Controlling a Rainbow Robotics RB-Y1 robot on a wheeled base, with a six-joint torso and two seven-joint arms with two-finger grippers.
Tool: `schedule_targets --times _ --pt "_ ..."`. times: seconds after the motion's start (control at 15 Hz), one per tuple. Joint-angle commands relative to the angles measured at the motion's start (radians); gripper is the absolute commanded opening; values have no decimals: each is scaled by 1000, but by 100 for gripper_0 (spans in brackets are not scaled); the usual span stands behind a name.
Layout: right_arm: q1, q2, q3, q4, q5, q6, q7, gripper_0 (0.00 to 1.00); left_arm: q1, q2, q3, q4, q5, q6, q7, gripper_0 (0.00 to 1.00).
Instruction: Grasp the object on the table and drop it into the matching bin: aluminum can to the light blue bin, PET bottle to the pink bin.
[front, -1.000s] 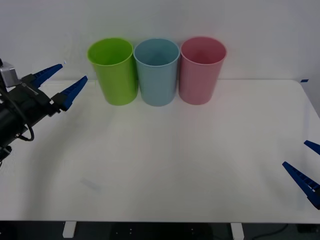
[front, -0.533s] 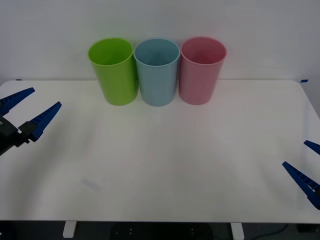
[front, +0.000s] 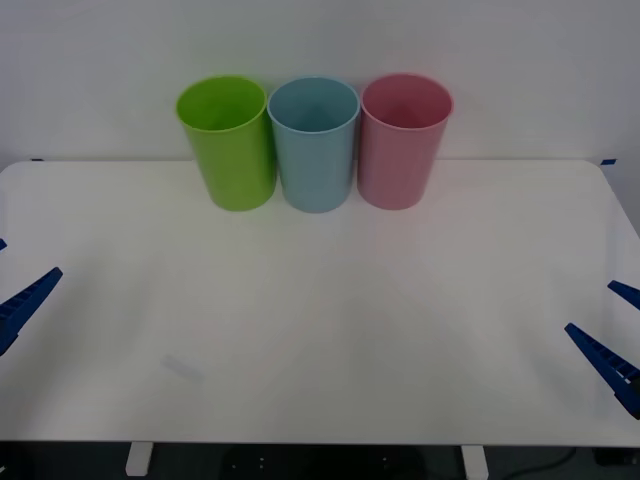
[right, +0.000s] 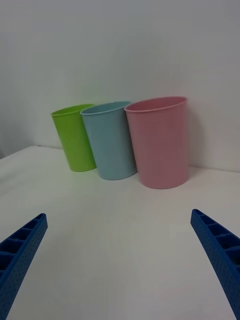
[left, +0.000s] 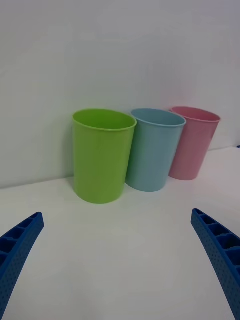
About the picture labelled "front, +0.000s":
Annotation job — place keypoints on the white table leg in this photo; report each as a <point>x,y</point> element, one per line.
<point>474,461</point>
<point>138,459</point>

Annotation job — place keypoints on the pink plastic waste bin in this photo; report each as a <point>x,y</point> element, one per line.
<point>395,165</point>

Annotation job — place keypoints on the pale blue plastic waste bin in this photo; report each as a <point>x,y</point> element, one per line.
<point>314,170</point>

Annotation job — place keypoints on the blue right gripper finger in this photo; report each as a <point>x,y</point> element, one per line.
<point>607,362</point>
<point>627,294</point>

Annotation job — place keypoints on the green plastic waste bin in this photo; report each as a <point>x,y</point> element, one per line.
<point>227,160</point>

